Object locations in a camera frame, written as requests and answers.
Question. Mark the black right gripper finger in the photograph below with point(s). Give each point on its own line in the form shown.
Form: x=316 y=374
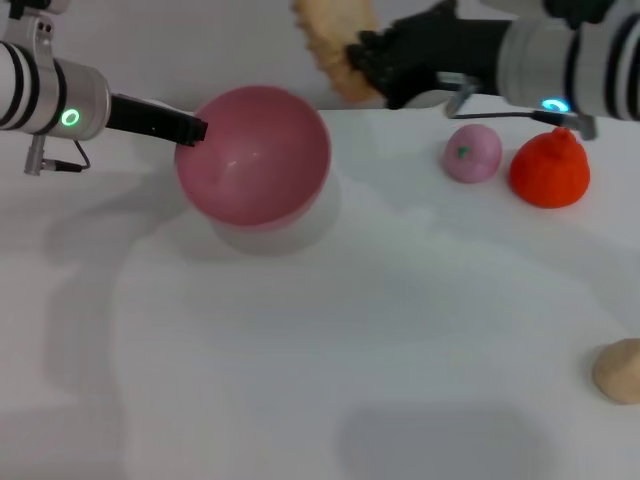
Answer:
x=377 y=50
x=402 y=85

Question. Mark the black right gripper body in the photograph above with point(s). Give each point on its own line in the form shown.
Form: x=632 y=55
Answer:
x=450 y=45

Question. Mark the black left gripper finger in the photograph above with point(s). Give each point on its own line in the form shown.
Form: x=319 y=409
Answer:
x=192 y=132

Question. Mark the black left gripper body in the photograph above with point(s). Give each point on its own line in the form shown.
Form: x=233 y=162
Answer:
x=145 y=120

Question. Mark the orange striped long bread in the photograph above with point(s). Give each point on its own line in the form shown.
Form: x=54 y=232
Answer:
x=332 y=45

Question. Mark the pink plastic bowl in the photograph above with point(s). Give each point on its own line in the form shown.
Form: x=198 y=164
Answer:
x=255 y=160

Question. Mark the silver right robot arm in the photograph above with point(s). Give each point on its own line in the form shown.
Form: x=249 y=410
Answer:
x=575 y=65

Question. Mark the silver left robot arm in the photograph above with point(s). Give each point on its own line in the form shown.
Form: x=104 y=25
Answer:
x=55 y=100

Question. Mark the pink round toy peach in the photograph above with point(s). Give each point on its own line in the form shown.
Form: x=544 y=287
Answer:
x=472 y=155

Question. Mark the red-orange toy fruit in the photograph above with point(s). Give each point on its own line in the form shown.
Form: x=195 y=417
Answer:
x=550 y=172

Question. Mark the beige round bun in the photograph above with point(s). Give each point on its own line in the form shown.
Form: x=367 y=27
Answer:
x=620 y=372

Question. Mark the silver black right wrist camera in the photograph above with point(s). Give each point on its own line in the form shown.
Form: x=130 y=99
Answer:
x=575 y=9

